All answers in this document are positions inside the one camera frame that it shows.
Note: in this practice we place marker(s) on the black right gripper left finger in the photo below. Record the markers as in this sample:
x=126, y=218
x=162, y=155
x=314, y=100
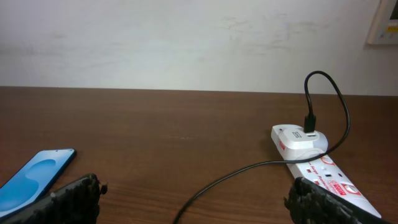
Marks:
x=74, y=203

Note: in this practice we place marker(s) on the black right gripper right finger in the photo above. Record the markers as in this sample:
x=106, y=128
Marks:
x=308, y=203

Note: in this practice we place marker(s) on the blue screen Galaxy smartphone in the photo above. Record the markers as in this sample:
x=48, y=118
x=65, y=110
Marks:
x=34, y=179

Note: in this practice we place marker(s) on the white USB charger plug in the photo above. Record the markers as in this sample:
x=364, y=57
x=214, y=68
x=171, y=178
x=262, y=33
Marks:
x=294, y=144

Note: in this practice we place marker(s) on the white power strip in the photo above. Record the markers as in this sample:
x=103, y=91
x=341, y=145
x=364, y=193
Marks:
x=325, y=173

